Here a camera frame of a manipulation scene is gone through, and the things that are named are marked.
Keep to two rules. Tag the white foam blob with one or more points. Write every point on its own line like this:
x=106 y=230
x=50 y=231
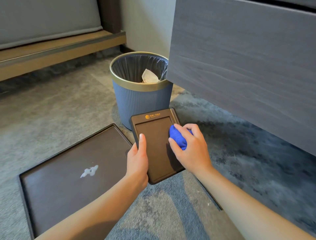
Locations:
x=89 y=171

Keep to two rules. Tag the white crumpled tissue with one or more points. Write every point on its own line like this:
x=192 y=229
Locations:
x=149 y=76

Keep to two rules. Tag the person's left thumb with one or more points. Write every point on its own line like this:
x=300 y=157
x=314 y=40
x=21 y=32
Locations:
x=142 y=145

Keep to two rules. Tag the blue ribbed bin, gold rim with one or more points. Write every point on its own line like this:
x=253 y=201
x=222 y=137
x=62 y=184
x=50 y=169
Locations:
x=138 y=103

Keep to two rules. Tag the person's right thumb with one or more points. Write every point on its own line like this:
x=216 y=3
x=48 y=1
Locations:
x=175 y=147

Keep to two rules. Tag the person's left forearm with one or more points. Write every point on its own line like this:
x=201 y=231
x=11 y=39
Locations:
x=98 y=212

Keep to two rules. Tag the person's right forearm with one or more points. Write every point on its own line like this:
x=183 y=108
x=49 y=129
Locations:
x=246 y=210

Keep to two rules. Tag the blue cleaning cloth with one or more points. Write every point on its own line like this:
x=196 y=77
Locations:
x=178 y=137

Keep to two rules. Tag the black bin liner bag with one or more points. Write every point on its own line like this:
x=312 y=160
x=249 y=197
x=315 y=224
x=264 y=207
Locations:
x=128 y=66

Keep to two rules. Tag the person's right hand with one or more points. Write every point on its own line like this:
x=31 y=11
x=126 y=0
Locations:
x=195 y=155

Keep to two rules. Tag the grey sofa cushion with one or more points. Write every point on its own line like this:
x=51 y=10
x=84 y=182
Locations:
x=44 y=19

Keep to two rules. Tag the dark wooden post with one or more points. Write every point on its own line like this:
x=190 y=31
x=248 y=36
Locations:
x=109 y=14

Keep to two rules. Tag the person's left hand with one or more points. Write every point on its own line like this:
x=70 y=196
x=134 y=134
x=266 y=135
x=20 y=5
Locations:
x=137 y=168

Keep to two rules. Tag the small brown tray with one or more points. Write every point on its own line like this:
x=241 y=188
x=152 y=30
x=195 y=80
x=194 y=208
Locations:
x=155 y=145

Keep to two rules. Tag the grey wood-grain cabinet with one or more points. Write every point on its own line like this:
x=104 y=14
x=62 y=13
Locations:
x=246 y=61

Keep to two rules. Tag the large brown tray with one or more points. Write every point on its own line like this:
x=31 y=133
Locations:
x=64 y=188

